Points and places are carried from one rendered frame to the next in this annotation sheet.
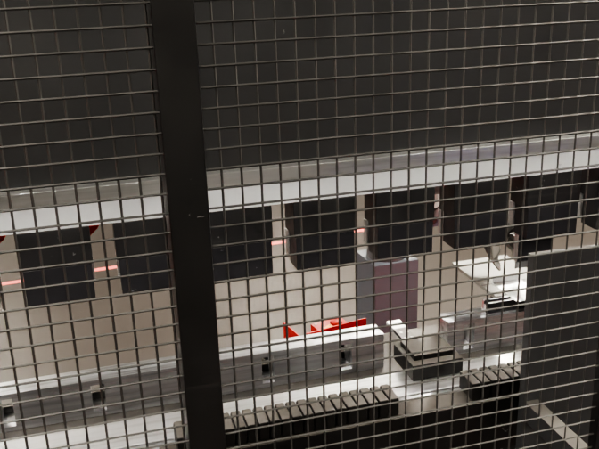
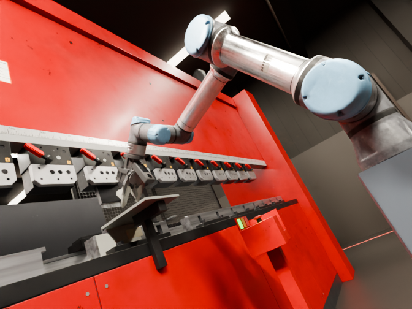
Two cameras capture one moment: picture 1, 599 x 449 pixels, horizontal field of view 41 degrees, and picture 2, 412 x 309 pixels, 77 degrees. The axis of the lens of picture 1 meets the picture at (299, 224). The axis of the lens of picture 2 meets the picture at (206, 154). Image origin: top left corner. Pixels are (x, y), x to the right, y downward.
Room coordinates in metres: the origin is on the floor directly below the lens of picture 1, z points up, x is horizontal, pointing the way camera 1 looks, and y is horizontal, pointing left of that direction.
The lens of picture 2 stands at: (2.97, -1.07, 0.76)
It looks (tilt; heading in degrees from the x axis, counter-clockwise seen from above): 19 degrees up; 133
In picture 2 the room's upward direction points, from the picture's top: 25 degrees counter-clockwise
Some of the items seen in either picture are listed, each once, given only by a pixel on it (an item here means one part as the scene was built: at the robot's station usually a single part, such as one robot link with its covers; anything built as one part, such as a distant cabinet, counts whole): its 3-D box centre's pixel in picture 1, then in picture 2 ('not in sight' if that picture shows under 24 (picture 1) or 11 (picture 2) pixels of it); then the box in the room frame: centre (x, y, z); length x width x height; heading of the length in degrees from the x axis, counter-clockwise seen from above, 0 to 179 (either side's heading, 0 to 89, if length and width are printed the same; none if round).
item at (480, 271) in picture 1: (501, 275); (140, 211); (2.07, -0.57, 1.00); 0.26 x 0.18 x 0.01; 15
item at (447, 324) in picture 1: (509, 323); (133, 240); (1.91, -0.55, 0.92); 0.39 x 0.06 x 0.10; 105
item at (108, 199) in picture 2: (532, 248); (108, 197); (1.93, -0.60, 1.13); 0.10 x 0.02 x 0.10; 105
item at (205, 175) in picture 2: (237, 238); (199, 171); (1.73, 0.14, 1.26); 0.15 x 0.09 x 0.17; 105
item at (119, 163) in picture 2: (473, 208); (132, 170); (1.88, -0.43, 1.26); 0.15 x 0.09 x 0.17; 105
